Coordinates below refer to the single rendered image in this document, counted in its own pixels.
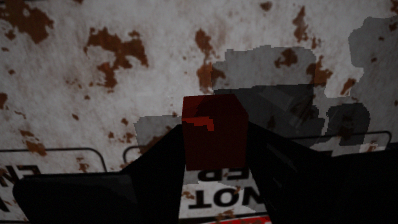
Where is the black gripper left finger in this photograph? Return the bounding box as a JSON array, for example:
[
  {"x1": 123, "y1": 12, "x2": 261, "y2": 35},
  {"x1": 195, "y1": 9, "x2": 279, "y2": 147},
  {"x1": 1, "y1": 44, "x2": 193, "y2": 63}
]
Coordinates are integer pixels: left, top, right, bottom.
[{"x1": 12, "y1": 124, "x2": 186, "y2": 224}]

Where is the dark red cube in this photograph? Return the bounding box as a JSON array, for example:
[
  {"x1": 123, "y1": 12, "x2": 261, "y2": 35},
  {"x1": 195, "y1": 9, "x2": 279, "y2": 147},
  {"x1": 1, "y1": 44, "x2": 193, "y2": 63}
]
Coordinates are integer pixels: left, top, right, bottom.
[{"x1": 181, "y1": 94, "x2": 249, "y2": 171}]

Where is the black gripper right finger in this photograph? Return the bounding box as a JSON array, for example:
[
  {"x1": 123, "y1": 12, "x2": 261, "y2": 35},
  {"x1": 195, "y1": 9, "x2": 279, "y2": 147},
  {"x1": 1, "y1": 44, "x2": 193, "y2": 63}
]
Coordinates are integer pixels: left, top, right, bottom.
[{"x1": 245, "y1": 121, "x2": 398, "y2": 224}]

